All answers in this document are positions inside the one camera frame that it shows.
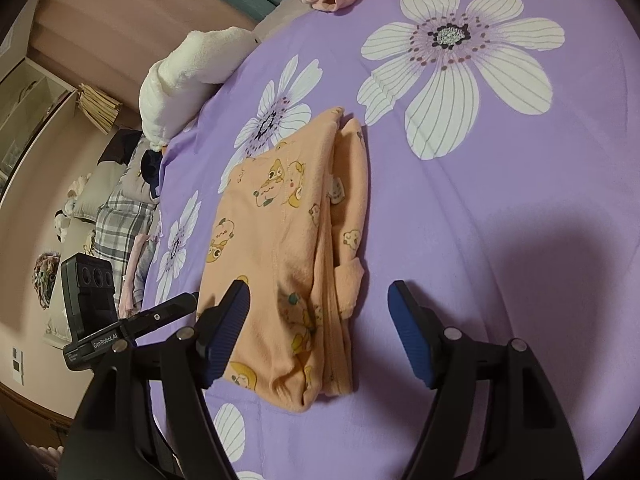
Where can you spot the navy dark cloth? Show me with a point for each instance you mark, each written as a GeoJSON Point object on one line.
{"type": "Point", "coordinates": [151, 170]}

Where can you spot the light pink cloth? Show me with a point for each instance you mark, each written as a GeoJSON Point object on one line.
{"type": "Point", "coordinates": [131, 280]}

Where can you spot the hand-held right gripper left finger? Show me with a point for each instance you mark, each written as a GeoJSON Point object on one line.
{"type": "Point", "coordinates": [229, 332]}

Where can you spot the white fluffy blanket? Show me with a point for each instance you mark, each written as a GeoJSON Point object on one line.
{"type": "Point", "coordinates": [185, 75]}

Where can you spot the beige pillow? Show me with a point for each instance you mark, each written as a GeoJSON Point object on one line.
{"type": "Point", "coordinates": [95, 190]}

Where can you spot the grey pillow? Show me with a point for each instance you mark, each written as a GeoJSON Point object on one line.
{"type": "Point", "coordinates": [132, 175]}

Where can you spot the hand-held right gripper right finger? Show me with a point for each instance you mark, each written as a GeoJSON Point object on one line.
{"type": "Point", "coordinates": [410, 335]}

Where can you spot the purple floral bed sheet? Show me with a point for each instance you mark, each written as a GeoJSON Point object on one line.
{"type": "Point", "coordinates": [475, 185]}

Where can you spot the white shelf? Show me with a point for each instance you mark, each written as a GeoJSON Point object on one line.
{"type": "Point", "coordinates": [30, 110]}

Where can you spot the grey plaid blanket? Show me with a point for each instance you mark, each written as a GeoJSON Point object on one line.
{"type": "Point", "coordinates": [117, 230]}

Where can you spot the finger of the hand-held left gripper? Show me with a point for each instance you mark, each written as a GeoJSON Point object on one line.
{"type": "Point", "coordinates": [160, 312]}

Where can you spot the orange cartoon print shirt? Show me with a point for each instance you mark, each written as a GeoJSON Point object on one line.
{"type": "Point", "coordinates": [280, 240]}

